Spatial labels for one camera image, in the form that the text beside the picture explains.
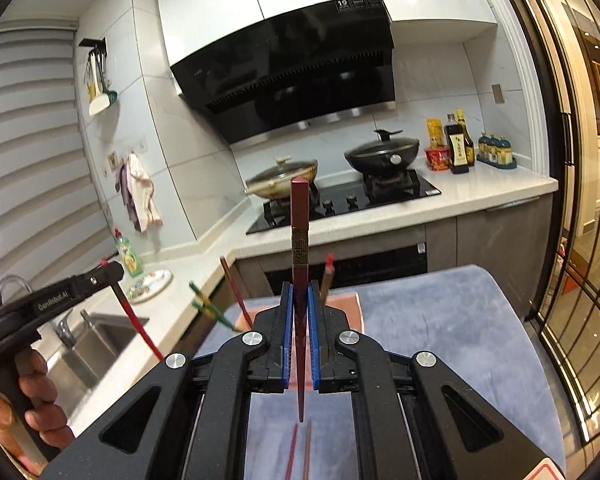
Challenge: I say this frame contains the yellow capped sauce bottle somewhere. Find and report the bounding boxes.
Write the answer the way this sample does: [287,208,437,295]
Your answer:
[455,109,476,167]

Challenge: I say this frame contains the chrome faucet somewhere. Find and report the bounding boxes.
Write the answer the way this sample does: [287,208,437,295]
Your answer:
[0,275,77,348]

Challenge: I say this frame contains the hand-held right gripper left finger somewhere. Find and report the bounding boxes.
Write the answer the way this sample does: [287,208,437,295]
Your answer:
[40,282,298,480]

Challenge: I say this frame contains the patterned plate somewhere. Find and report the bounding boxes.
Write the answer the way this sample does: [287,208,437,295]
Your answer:
[127,268,174,304]

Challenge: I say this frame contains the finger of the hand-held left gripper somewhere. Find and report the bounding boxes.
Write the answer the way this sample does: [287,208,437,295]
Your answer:
[72,262,127,306]

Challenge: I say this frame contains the green dish soap bottle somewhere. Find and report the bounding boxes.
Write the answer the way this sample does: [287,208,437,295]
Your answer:
[114,229,144,277]

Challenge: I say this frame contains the pink perforated utensil holder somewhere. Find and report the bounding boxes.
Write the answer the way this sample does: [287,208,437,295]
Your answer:
[235,292,364,333]

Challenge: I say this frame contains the green chopstick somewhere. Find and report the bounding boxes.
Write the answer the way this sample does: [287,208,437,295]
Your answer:
[189,281,241,332]
[192,299,233,330]

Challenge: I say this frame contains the white window blinds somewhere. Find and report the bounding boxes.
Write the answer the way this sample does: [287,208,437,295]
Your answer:
[0,27,113,291]

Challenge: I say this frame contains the person's left hand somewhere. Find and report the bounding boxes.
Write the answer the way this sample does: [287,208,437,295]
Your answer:
[0,351,74,477]

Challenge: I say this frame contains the hanging cloths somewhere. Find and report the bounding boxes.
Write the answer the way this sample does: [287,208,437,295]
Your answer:
[125,153,164,234]

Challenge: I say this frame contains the purple hanging cloth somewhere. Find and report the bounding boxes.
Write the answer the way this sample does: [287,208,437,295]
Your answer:
[116,160,137,222]

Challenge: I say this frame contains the black gas stove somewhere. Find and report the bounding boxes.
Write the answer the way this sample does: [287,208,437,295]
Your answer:
[246,169,442,235]

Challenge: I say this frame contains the dark soy sauce bottle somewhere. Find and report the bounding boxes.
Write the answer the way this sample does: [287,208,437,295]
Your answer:
[443,114,469,175]

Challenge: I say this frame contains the blue fleece blanket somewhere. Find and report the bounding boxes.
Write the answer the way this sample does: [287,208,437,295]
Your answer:
[195,265,566,480]

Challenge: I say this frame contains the white hanging kitchen tool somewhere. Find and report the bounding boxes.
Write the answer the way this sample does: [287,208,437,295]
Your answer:
[87,65,114,116]

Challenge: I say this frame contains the grey base cabinet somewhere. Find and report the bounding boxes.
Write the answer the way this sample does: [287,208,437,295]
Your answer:
[455,194,554,322]

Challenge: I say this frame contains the black wall hook rack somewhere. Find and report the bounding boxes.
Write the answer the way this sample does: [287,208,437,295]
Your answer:
[78,37,109,61]

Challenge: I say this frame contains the beige wok with lid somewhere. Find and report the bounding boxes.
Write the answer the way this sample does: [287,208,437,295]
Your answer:
[245,156,320,199]

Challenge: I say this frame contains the stainless steel sink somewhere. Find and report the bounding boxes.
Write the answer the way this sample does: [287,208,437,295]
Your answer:
[45,312,150,392]

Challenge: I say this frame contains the white stone kitchen counter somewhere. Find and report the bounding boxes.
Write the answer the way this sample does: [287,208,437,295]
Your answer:
[55,167,559,441]

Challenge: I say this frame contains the spice jar set with tray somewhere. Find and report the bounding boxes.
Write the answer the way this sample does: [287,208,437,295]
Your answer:
[477,132,517,170]

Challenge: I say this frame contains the built-in black appliance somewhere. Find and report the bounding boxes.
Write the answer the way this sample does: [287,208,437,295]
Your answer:
[259,240,428,295]

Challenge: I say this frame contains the dark red chopstick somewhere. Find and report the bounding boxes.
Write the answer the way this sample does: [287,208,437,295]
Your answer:
[290,175,312,422]
[284,422,300,480]
[219,256,255,330]

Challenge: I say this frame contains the black range hood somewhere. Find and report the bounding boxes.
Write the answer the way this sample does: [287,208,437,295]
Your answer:
[169,0,397,146]

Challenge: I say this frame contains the green hanging kitchen tool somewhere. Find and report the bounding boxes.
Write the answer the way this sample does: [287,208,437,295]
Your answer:
[99,52,119,102]

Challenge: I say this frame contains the glass sliding door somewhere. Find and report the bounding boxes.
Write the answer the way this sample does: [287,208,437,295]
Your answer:
[500,0,600,461]

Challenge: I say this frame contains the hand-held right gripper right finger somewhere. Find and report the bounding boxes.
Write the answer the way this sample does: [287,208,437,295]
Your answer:
[306,283,562,480]

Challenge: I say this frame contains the black wok with lid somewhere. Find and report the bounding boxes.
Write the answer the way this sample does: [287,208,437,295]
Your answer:
[344,129,421,174]

